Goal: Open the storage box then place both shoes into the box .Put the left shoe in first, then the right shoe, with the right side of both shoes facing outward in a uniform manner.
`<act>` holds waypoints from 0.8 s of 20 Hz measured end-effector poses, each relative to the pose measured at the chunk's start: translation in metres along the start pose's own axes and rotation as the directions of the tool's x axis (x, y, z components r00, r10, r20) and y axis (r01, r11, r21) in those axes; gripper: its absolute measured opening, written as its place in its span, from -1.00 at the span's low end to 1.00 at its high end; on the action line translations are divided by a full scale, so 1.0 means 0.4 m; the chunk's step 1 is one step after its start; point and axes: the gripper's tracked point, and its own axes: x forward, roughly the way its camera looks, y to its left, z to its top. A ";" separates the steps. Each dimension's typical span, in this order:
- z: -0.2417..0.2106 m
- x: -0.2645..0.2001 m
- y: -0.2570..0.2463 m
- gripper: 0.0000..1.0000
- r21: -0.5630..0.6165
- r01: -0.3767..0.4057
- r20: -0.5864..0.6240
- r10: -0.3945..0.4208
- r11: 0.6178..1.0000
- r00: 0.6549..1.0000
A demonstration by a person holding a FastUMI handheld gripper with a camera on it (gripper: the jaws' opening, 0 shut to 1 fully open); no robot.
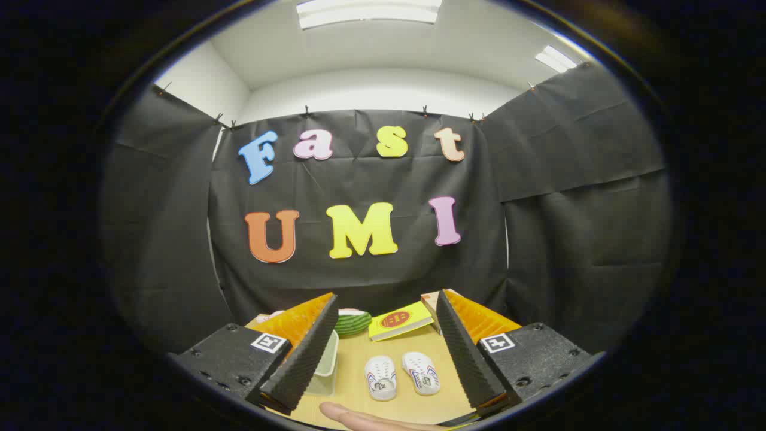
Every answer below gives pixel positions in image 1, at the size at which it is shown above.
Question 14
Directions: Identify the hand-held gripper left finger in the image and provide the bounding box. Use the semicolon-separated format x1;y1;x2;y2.
168;292;339;415

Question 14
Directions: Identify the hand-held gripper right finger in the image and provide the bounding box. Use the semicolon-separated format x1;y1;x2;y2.
436;289;605;417

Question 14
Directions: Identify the translucent storage box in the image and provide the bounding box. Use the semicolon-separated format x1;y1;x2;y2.
302;329;340;397

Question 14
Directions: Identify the white canvas shoe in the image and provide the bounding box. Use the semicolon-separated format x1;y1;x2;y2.
364;355;398;402
402;351;442;396

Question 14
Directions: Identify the watermelon slice plush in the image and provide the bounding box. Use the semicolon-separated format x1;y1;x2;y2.
333;308;372;337

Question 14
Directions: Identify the tan cover book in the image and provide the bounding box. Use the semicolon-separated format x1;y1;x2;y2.
420;289;458;336

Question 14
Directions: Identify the yellow book with red circle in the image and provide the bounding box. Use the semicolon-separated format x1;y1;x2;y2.
367;301;434;342

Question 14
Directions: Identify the black backdrop cloth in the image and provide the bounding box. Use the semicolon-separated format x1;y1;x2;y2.
102;63;674;355

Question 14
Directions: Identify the small ceiling light panel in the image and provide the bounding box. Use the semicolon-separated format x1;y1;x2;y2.
534;45;578;74

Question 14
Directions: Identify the large ceiling light panel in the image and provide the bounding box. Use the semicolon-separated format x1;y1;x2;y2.
296;0;443;31

